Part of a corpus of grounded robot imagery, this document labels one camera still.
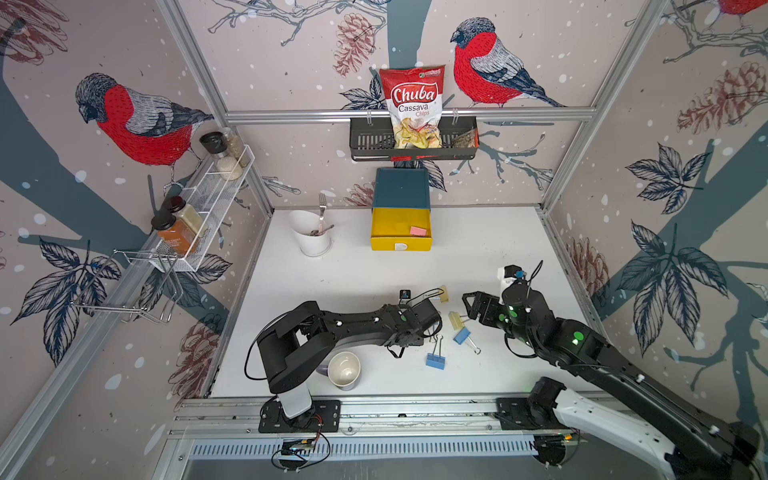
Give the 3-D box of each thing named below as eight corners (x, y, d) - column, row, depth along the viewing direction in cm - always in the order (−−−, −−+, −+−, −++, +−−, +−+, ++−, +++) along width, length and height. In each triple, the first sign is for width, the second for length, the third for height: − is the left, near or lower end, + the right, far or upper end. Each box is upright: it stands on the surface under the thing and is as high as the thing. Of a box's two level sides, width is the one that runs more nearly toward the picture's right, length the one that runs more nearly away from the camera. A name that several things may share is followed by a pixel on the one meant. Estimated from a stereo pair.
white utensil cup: (294, 258, 107) (283, 233, 96) (301, 234, 114) (291, 209, 104) (329, 258, 107) (321, 233, 96) (333, 234, 114) (326, 209, 103)
